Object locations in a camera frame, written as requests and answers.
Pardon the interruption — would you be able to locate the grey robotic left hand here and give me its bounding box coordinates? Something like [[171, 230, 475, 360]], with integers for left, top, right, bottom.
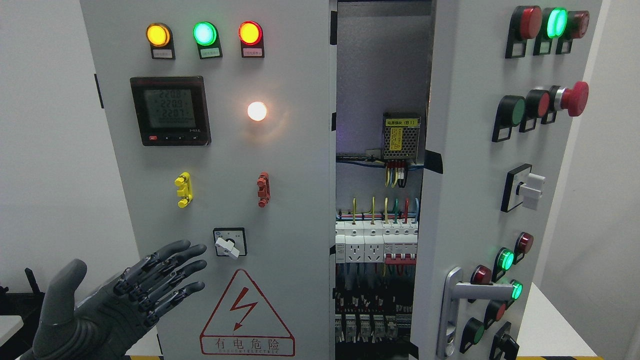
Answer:
[[20, 240, 207, 360]]

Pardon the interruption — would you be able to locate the grey cabinet door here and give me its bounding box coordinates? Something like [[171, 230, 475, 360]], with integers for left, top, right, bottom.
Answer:
[[410, 0, 602, 360], [80, 0, 338, 360]]

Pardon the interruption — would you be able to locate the black equipment box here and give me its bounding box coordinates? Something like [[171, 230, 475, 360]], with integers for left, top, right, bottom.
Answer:
[[0, 268, 79, 360]]

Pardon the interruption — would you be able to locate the red electric warning sticker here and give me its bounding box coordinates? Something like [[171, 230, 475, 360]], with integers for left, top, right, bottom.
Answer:
[[199, 269, 296, 357]]

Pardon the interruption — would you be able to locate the yellow terminal connector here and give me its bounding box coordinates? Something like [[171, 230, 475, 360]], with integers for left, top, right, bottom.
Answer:
[[174, 171, 194, 208]]

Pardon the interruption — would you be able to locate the red terminal connector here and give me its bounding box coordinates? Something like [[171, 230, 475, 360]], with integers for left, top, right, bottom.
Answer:
[[256, 171, 271, 208]]

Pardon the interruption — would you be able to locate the black digital power meter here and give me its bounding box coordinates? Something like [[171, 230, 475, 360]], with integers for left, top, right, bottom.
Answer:
[[130, 75, 211, 147]]

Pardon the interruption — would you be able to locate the white glowing indicator lamp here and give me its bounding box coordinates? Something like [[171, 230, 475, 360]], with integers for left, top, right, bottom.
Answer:
[[247, 101, 268, 122]]

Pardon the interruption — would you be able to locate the yellow indicator lamp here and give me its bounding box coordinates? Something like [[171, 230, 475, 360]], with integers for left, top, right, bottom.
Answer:
[[146, 22, 176, 60]]

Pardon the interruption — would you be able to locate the white socket breaker row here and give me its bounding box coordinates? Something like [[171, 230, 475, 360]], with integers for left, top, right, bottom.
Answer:
[[334, 219, 419, 265]]

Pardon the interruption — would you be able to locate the green indicator lamp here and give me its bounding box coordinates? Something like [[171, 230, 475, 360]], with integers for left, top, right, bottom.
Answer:
[[192, 22, 223, 60]]

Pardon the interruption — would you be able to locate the red indicator lamp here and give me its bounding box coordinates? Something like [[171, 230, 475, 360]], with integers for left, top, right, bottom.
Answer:
[[238, 20, 265, 59]]

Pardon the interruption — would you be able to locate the metal mesh power supply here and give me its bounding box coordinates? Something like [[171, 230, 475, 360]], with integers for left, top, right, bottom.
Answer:
[[381, 112, 421, 162]]

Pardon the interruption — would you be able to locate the red emergency stop button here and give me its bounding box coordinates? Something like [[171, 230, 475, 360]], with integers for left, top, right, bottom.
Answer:
[[550, 80, 589, 117]]

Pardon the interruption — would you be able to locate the white rotary selector switch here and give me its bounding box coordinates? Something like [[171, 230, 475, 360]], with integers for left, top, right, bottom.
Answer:
[[212, 227, 248, 260]]

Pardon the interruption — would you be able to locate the silver door handle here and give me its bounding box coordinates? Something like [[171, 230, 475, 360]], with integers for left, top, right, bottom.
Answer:
[[436, 267, 515, 360]]

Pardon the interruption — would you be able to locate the white right door selector switch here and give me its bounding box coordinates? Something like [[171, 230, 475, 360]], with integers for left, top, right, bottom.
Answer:
[[500, 163, 546, 213]]

